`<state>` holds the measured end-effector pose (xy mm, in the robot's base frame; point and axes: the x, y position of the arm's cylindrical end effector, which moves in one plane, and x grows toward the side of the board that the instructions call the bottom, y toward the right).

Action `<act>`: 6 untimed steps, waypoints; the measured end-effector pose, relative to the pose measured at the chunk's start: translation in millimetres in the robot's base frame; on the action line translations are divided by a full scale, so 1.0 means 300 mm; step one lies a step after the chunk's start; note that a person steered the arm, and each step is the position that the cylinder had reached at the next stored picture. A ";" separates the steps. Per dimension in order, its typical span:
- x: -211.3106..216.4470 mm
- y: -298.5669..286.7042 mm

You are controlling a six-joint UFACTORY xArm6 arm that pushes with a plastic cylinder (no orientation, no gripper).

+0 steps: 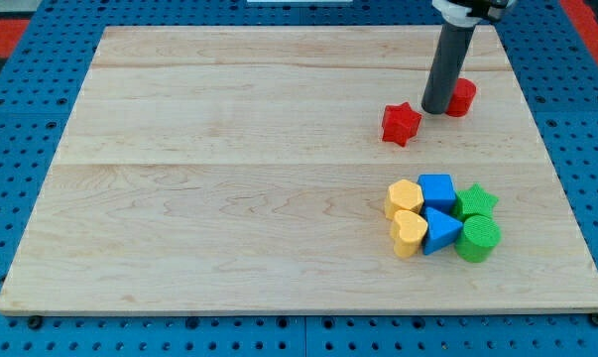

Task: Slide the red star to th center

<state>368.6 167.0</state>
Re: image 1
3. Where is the red star block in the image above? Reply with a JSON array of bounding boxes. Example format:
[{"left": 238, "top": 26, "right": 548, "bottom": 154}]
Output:
[{"left": 382, "top": 102, "right": 422, "bottom": 147}]

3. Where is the robot arm end white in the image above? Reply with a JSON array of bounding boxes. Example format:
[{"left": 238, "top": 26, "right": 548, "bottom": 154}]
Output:
[{"left": 431, "top": 0, "right": 518, "bottom": 28}]

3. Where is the green star block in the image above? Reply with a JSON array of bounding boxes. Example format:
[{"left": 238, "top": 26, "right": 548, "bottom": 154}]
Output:
[{"left": 450, "top": 182, "right": 499, "bottom": 222}]

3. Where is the wooden board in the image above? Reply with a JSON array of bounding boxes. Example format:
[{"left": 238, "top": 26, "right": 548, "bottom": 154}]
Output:
[{"left": 0, "top": 26, "right": 598, "bottom": 316}]

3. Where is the yellow hexagon block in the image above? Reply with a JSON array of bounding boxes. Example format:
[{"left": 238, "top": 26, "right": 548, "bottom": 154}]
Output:
[{"left": 384, "top": 179, "right": 424, "bottom": 220}]

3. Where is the yellow heart block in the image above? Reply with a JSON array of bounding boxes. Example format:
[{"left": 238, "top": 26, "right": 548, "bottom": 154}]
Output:
[{"left": 390, "top": 210, "right": 428, "bottom": 259}]

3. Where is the blue cube block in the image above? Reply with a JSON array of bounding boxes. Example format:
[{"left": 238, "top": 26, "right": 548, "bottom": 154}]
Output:
[{"left": 418, "top": 174, "right": 456, "bottom": 213}]

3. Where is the blue triangle block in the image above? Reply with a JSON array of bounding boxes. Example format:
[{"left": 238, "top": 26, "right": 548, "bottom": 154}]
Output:
[{"left": 422, "top": 207, "right": 463, "bottom": 255}]

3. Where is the red cylinder block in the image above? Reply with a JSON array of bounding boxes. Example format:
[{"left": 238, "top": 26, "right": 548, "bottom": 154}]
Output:
[{"left": 445, "top": 77, "right": 477, "bottom": 117}]

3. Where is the green cylinder block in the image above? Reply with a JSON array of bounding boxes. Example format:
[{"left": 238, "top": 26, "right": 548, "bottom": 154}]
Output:
[{"left": 455, "top": 215, "right": 502, "bottom": 263}]

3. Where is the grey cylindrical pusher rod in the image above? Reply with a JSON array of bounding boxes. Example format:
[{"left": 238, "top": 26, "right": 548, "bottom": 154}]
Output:
[{"left": 421, "top": 22, "right": 475, "bottom": 114}]

